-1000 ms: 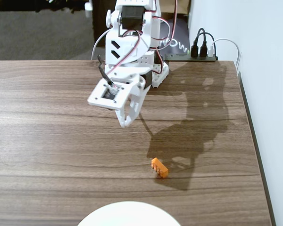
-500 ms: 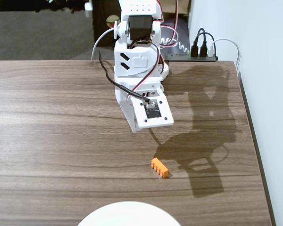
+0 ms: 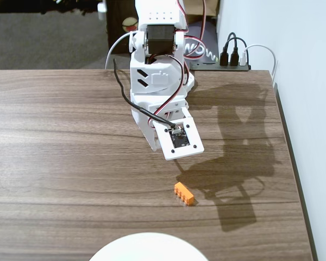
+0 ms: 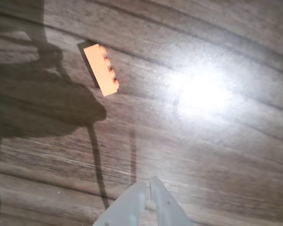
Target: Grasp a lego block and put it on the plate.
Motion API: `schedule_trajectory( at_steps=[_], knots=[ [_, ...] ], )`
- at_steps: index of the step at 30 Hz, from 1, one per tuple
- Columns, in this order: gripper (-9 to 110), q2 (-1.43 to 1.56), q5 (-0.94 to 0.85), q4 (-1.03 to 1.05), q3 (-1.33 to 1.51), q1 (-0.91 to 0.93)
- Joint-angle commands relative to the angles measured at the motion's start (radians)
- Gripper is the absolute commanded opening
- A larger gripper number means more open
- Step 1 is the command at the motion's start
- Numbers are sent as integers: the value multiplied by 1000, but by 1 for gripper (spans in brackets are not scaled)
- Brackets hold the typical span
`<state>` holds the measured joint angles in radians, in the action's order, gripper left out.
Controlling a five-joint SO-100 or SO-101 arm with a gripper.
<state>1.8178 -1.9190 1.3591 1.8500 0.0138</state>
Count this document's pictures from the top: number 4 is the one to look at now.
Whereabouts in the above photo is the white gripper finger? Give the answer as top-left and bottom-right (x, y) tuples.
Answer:
(149, 176), (194, 226)
(92, 182), (148, 226)

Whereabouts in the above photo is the orange lego block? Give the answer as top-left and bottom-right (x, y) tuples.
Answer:
(83, 43), (120, 97)

